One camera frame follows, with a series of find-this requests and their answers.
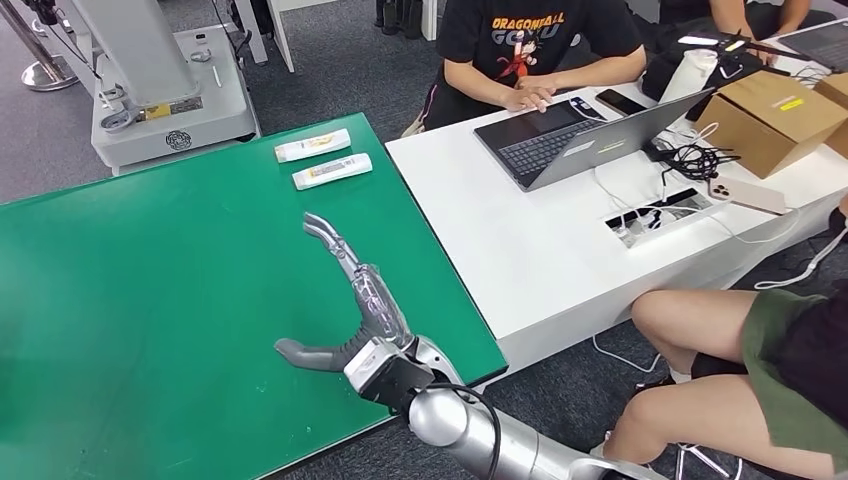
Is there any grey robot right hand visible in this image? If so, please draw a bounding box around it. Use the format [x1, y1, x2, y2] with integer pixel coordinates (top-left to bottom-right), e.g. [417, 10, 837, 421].
[274, 211, 415, 374]

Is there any white bottle with barcode label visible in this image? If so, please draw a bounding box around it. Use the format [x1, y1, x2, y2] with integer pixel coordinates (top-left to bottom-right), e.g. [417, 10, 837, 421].
[292, 152, 374, 192]

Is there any white bottle with orange print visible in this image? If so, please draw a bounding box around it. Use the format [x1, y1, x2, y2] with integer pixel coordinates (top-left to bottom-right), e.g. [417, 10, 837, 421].
[274, 128, 352, 164]

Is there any grey open laptop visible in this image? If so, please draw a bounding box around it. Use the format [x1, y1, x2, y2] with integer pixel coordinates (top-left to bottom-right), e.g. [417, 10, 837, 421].
[474, 87, 717, 193]

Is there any person in black printed shirt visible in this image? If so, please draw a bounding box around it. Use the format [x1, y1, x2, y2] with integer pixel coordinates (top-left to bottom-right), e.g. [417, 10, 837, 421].
[404, 0, 647, 132]

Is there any white furniture leg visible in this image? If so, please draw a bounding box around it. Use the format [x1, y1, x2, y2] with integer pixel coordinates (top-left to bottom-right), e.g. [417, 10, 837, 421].
[231, 0, 339, 74]

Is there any white machine base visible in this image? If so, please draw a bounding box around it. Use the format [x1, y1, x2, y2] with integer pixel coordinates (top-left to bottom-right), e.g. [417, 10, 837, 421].
[56, 0, 261, 177]

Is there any person in green shorts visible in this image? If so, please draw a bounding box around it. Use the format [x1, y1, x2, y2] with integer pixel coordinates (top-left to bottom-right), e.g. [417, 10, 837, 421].
[589, 198, 848, 480]

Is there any black smartphone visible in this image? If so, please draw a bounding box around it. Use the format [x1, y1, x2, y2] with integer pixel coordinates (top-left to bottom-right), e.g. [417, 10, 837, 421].
[594, 87, 649, 118]

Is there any beige smartphone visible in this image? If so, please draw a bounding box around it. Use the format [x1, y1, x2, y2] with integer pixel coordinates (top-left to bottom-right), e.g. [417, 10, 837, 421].
[707, 176, 788, 217]

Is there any white paper roll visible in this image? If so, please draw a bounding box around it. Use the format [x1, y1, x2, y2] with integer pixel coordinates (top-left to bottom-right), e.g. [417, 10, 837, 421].
[659, 48, 720, 105]

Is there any large cardboard box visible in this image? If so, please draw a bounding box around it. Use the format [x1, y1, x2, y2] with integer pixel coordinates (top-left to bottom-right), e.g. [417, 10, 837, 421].
[694, 69, 848, 180]

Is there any black bag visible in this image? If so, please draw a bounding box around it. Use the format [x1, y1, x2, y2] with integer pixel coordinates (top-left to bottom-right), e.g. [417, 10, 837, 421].
[641, 33, 793, 123]

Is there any person with bare forearms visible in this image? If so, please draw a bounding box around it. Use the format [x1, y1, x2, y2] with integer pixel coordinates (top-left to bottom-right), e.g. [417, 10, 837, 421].
[659, 0, 813, 68]

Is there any small cardboard box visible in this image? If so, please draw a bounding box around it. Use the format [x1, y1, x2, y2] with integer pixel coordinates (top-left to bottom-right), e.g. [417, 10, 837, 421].
[813, 72, 848, 160]

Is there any dark grey laptop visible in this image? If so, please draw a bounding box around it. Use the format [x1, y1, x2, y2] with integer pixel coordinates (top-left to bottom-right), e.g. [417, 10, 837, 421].
[778, 19, 848, 73]

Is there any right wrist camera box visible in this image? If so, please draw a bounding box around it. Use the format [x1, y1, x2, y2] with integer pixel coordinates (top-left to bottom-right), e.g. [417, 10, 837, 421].
[343, 336, 437, 415]

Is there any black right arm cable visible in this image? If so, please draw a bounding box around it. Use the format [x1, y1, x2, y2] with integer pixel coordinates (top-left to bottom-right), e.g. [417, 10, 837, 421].
[433, 382, 503, 480]

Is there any white floor cable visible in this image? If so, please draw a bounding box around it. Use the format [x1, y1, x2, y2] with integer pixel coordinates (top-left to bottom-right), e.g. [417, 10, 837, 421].
[591, 334, 662, 374]

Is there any desk cable well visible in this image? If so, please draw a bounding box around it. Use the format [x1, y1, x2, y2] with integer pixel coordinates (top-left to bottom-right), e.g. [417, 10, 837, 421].
[604, 188, 729, 250]

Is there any metal stool frame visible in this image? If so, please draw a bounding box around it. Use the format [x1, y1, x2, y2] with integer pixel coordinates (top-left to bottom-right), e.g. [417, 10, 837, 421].
[606, 430, 747, 480]

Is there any black cable bundle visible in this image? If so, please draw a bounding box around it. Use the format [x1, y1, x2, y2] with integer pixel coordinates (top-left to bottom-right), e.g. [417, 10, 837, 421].
[645, 140, 742, 183]

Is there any chrome stanchion post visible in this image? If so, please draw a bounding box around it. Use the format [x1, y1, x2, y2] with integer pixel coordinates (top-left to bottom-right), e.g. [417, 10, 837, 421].
[0, 0, 79, 93]

